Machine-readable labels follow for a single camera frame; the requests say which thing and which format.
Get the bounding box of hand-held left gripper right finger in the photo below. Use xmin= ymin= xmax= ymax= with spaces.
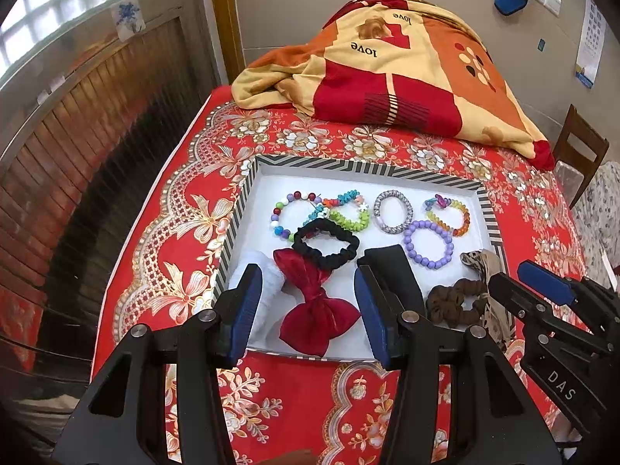
xmin=353 ymin=265 xmax=563 ymax=465

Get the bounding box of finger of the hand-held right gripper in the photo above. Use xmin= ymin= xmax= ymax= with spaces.
xmin=516 ymin=259 xmax=577 ymax=307
xmin=487 ymin=271 xmax=550 ymax=335

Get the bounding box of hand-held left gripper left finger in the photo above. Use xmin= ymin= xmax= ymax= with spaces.
xmin=51 ymin=262 xmax=265 ymax=465

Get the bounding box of black wide hair band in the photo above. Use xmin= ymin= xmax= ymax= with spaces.
xmin=356 ymin=247 xmax=427 ymax=320

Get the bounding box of white scrunchie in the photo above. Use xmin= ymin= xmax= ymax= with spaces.
xmin=227 ymin=248 xmax=286 ymax=350

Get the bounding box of leopard print scrunchie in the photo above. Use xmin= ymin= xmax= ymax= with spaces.
xmin=459 ymin=249 xmax=517 ymax=350

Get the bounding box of red satin hair bow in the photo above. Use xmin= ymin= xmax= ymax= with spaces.
xmin=272 ymin=248 xmax=362 ymax=357

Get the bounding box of brown scrunchie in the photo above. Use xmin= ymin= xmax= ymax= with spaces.
xmin=425 ymin=278 xmax=490 ymax=325

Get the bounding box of purple bead bracelet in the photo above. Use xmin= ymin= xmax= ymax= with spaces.
xmin=403 ymin=220 xmax=455 ymax=270

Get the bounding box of black scrunchie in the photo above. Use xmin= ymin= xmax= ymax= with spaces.
xmin=291 ymin=219 xmax=360 ymax=268

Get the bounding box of flower bead bracelet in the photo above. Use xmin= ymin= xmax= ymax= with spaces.
xmin=322 ymin=189 xmax=371 ymax=233

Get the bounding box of rainbow translucent bead bracelet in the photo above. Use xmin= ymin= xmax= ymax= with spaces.
xmin=425 ymin=195 xmax=472 ymax=237

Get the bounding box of multicolour round bead bracelet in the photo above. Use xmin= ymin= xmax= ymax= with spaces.
xmin=270 ymin=193 xmax=324 ymax=243

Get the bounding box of silver crystal bracelet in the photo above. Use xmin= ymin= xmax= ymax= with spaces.
xmin=373 ymin=190 xmax=415 ymax=234

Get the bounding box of striped box with white inside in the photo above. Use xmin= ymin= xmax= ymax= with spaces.
xmin=212 ymin=154 xmax=509 ymax=363

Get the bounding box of red floral tablecloth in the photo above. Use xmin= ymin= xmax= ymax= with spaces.
xmin=90 ymin=84 xmax=589 ymax=465

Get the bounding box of white floral cloth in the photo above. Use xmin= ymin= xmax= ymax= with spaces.
xmin=572 ymin=162 xmax=620 ymax=272

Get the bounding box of plastic-wrapped package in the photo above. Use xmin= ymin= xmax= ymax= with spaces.
xmin=553 ymin=160 xmax=584 ymax=199

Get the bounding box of dark wooden chair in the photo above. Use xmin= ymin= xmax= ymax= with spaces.
xmin=552 ymin=104 xmax=610 ymax=209

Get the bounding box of red and yellow printed blanket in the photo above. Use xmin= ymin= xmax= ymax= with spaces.
xmin=231 ymin=0 xmax=555 ymax=171

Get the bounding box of wooden slatted panel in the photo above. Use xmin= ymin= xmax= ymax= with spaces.
xmin=0 ymin=7 xmax=219 ymax=374

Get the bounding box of blue and white paper sticker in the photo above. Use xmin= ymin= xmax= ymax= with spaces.
xmin=112 ymin=1 xmax=146 ymax=42

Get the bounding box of glass block window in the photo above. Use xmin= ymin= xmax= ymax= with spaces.
xmin=0 ymin=0 xmax=170 ymax=83

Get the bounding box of wall calendar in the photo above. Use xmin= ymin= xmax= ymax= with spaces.
xmin=575 ymin=0 xmax=606 ymax=89

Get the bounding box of wooden door frame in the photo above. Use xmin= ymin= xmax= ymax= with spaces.
xmin=207 ymin=0 xmax=245 ymax=88

